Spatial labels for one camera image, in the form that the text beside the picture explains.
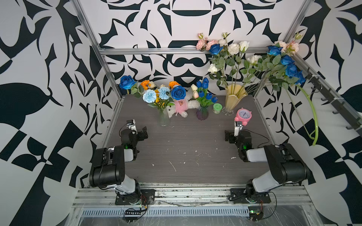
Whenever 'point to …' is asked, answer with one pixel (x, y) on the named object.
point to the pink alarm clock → (243, 115)
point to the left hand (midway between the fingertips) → (136, 126)
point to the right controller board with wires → (256, 213)
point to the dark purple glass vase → (202, 113)
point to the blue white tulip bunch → (200, 93)
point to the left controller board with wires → (131, 215)
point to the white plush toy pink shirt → (182, 106)
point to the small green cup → (217, 107)
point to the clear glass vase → (163, 118)
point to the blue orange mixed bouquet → (160, 96)
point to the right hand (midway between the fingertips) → (234, 128)
